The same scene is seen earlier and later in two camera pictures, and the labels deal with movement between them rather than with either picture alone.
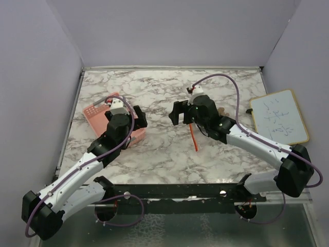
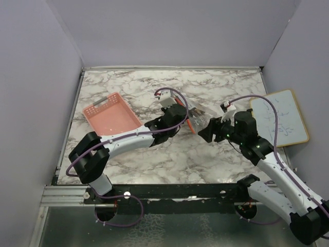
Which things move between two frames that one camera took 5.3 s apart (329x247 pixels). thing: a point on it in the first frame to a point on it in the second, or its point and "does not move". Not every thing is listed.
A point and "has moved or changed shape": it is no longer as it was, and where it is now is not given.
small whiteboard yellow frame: x=276 y=116 does not move
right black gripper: x=179 y=107 to x=214 y=127
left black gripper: x=141 y=122 to x=164 y=109
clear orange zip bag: x=221 y=112 has moved or changed shape
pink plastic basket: x=96 y=116 does not move
